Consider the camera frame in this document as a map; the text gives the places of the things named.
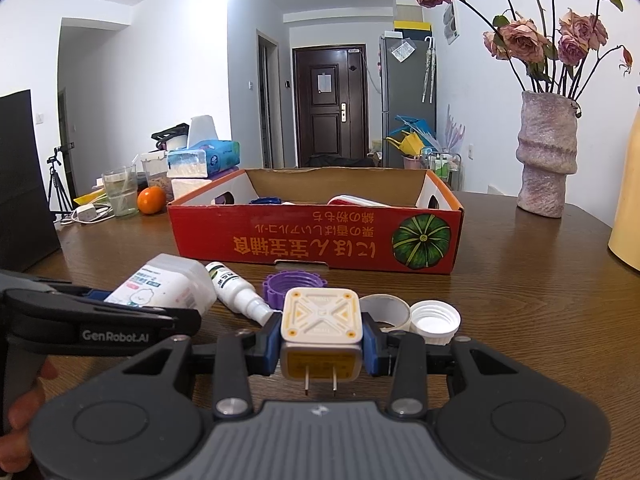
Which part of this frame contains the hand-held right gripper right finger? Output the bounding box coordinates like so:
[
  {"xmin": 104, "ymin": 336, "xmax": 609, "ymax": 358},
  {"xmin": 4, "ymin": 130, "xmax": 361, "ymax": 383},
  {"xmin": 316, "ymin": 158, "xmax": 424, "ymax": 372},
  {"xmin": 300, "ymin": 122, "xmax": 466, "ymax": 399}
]
[{"xmin": 362, "ymin": 312, "xmax": 521, "ymax": 421}]

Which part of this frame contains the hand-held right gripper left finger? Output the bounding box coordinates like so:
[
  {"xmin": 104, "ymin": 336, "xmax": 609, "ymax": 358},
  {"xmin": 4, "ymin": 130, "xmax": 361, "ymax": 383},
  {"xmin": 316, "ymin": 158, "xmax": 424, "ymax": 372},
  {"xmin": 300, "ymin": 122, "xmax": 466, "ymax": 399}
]
[{"xmin": 117, "ymin": 313, "xmax": 282, "ymax": 421}]

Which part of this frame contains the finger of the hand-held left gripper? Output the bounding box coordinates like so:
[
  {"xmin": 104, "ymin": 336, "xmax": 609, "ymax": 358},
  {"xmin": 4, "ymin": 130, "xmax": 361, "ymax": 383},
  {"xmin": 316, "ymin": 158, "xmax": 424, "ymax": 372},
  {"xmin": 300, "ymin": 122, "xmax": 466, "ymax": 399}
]
[
  {"xmin": 50, "ymin": 285, "xmax": 108, "ymax": 305},
  {"xmin": 150, "ymin": 309, "xmax": 203, "ymax": 352}
]

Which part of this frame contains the white plastic bottle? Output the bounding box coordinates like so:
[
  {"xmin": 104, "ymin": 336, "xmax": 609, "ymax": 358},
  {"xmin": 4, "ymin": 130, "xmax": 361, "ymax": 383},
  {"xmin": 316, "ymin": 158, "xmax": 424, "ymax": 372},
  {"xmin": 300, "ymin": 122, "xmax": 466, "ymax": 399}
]
[{"xmin": 103, "ymin": 254, "xmax": 218, "ymax": 317}]

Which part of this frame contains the white power adapter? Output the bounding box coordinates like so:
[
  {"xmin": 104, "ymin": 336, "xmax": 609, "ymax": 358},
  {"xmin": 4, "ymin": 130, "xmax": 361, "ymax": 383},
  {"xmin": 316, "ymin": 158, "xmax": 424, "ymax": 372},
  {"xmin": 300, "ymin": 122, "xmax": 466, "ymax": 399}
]
[{"xmin": 279, "ymin": 287, "xmax": 364, "ymax": 395}]

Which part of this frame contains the purple ribbed lid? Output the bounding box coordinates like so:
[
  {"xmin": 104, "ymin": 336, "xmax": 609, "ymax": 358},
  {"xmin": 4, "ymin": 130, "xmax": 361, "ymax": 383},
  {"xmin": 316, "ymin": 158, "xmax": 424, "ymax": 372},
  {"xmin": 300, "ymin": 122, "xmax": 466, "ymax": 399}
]
[{"xmin": 261, "ymin": 270, "xmax": 328, "ymax": 309}]

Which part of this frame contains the white screw cap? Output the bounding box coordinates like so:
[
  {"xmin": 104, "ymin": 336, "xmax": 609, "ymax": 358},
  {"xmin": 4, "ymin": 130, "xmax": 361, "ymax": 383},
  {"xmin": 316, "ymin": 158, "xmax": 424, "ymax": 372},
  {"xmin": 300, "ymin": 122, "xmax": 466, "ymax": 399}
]
[{"xmin": 410, "ymin": 300, "xmax": 462, "ymax": 346}]

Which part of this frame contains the red cardboard box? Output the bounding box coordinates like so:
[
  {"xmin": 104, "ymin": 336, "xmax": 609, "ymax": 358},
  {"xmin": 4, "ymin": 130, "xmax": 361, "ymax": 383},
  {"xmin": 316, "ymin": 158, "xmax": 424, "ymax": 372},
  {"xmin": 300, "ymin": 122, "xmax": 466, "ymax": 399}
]
[{"xmin": 166, "ymin": 167, "xmax": 463, "ymax": 276}]

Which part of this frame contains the red and white lint brush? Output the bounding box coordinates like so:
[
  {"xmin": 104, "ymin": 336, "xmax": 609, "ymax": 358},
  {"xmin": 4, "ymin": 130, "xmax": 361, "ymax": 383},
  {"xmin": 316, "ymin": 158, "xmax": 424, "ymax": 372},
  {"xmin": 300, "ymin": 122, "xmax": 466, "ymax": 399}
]
[{"xmin": 327, "ymin": 194, "xmax": 388, "ymax": 208}]

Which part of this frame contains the person's left hand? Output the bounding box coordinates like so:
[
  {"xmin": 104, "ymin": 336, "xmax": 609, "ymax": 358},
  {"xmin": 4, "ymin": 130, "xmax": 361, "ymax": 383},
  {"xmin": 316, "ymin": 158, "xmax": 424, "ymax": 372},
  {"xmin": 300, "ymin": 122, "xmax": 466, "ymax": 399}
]
[{"xmin": 0, "ymin": 360, "xmax": 60, "ymax": 478}]

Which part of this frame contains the white tape roll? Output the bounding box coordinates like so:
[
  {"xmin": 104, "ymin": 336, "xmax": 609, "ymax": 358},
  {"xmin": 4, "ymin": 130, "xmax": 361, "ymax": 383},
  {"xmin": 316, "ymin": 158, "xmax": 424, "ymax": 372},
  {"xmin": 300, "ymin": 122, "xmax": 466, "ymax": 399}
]
[{"xmin": 359, "ymin": 294, "xmax": 412, "ymax": 333}]

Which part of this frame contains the small white spray bottle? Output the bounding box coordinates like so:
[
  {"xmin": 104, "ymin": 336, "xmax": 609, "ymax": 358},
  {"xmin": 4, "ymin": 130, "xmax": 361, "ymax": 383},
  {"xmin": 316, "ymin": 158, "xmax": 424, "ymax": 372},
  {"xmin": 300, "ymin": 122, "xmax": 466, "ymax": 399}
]
[{"xmin": 205, "ymin": 261, "xmax": 273, "ymax": 325}]

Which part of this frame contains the clear drinking glass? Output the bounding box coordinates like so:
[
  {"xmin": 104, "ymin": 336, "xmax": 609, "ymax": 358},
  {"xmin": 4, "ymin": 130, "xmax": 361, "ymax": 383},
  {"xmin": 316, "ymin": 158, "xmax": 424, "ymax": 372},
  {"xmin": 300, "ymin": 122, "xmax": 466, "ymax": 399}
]
[{"xmin": 101, "ymin": 166, "xmax": 139, "ymax": 218}]

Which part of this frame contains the orange fruit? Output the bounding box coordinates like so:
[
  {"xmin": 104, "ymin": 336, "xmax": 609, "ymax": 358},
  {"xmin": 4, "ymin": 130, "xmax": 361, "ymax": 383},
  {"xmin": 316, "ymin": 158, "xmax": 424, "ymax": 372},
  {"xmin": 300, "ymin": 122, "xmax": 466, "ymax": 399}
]
[{"xmin": 137, "ymin": 186, "xmax": 167, "ymax": 215}]

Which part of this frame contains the black tripod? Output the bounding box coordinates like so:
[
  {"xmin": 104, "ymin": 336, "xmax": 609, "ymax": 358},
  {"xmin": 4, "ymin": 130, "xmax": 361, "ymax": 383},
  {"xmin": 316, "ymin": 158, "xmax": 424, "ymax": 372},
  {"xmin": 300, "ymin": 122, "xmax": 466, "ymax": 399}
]
[{"xmin": 46, "ymin": 146, "xmax": 76, "ymax": 213}]

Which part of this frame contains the black flat panel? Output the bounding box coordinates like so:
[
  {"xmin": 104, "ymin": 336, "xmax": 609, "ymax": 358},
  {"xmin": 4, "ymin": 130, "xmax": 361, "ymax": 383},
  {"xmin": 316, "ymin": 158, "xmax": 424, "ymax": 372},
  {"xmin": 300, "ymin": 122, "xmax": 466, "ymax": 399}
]
[{"xmin": 0, "ymin": 89, "xmax": 63, "ymax": 273}]

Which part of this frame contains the white box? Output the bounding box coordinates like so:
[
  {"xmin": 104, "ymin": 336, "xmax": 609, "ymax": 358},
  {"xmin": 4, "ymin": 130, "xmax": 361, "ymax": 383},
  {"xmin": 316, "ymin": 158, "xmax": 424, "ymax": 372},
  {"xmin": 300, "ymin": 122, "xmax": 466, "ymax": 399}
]
[{"xmin": 171, "ymin": 176, "xmax": 208, "ymax": 203}]

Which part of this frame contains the clear plastic jar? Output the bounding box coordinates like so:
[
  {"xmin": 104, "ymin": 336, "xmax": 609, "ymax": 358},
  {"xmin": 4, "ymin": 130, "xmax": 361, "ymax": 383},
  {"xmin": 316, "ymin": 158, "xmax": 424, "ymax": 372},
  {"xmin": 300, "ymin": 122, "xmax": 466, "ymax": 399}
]
[{"xmin": 141, "ymin": 152, "xmax": 174, "ymax": 196}]

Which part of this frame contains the blue tissue pack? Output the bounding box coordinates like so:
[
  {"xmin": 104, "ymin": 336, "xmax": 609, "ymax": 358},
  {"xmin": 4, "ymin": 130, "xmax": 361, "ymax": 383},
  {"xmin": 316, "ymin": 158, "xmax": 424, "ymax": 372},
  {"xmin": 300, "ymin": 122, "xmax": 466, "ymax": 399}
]
[{"xmin": 166, "ymin": 115, "xmax": 241, "ymax": 179}]

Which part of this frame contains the metal storage cart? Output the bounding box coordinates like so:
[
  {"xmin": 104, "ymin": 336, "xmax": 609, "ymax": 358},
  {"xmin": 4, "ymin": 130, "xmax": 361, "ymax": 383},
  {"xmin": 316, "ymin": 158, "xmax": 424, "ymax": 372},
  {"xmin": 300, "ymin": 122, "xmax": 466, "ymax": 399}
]
[{"xmin": 422, "ymin": 150, "xmax": 463, "ymax": 192}]

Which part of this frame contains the yellow watering can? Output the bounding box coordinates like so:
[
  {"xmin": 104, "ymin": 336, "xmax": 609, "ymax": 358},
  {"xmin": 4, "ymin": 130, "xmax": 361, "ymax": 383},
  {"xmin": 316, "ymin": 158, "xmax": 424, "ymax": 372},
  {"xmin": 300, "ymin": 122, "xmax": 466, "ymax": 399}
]
[{"xmin": 386, "ymin": 132, "xmax": 423, "ymax": 157}]

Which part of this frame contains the dark brown entrance door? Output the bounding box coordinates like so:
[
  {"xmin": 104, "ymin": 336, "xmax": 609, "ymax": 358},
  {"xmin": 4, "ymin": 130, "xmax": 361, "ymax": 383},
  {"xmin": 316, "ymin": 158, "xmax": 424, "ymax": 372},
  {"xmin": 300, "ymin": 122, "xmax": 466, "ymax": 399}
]
[{"xmin": 292, "ymin": 44, "xmax": 368, "ymax": 168}]

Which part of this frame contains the grey interior door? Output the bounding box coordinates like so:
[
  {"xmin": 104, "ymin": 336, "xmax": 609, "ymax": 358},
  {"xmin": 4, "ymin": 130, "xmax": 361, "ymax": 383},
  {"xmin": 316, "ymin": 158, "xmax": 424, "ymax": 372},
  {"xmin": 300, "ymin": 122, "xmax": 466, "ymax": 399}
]
[{"xmin": 257, "ymin": 30, "xmax": 280, "ymax": 170}]

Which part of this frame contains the grey refrigerator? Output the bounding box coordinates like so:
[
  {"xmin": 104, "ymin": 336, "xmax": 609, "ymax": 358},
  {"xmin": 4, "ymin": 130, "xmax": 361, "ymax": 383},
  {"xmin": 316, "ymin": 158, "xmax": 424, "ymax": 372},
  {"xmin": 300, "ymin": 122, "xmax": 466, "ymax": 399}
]
[{"xmin": 378, "ymin": 34, "xmax": 437, "ymax": 168}]

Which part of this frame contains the pink textured vase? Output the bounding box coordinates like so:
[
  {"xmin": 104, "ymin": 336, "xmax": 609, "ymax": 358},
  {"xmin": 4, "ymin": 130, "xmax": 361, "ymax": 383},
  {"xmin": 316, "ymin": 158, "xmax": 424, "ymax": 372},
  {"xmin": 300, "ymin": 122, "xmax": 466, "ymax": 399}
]
[{"xmin": 516, "ymin": 91, "xmax": 583, "ymax": 218}]

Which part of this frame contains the white folded umbrella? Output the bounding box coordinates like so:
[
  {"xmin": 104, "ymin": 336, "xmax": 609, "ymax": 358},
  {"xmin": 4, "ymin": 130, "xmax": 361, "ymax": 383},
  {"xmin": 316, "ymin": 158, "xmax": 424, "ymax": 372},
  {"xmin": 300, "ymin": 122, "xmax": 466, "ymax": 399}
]
[{"xmin": 424, "ymin": 37, "xmax": 437, "ymax": 103}]

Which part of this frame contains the clear plastic bag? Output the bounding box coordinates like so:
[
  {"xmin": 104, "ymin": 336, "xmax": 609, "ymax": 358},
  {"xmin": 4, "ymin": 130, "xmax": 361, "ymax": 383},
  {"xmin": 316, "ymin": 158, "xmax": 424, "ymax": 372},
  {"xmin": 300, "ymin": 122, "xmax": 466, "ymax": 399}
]
[{"xmin": 390, "ymin": 40, "xmax": 417, "ymax": 63}]

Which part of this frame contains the cream thermos jug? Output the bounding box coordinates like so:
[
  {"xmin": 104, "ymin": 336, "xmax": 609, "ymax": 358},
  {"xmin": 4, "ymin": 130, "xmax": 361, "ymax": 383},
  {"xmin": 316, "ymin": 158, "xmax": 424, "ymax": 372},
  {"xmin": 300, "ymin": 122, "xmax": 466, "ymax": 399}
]
[{"xmin": 607, "ymin": 110, "xmax": 640, "ymax": 273}]

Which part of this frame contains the yellow box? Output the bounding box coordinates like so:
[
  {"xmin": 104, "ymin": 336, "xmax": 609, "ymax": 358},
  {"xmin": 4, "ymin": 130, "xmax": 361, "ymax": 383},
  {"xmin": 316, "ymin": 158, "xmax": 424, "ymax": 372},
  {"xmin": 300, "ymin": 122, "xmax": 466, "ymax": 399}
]
[{"xmin": 393, "ymin": 20, "xmax": 432, "ymax": 36}]

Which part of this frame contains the bouquet of dried pink roses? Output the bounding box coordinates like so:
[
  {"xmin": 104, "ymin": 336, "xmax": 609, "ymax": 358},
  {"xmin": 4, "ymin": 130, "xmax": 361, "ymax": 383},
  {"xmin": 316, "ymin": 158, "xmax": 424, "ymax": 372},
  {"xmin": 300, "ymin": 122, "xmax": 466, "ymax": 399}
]
[{"xmin": 410, "ymin": 0, "xmax": 633, "ymax": 98}]

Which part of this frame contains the white charger with cable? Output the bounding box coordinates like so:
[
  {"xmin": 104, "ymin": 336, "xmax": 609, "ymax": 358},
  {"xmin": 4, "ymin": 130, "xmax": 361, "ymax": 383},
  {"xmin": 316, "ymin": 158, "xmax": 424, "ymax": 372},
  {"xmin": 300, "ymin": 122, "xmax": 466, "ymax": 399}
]
[{"xmin": 72, "ymin": 202, "xmax": 113, "ymax": 223}]

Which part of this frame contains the wall photo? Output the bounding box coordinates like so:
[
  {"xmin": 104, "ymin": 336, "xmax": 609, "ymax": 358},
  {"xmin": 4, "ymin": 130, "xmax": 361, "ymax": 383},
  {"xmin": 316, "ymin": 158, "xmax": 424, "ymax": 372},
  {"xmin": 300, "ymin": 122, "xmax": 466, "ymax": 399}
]
[{"xmin": 442, "ymin": 2, "xmax": 458, "ymax": 45}]

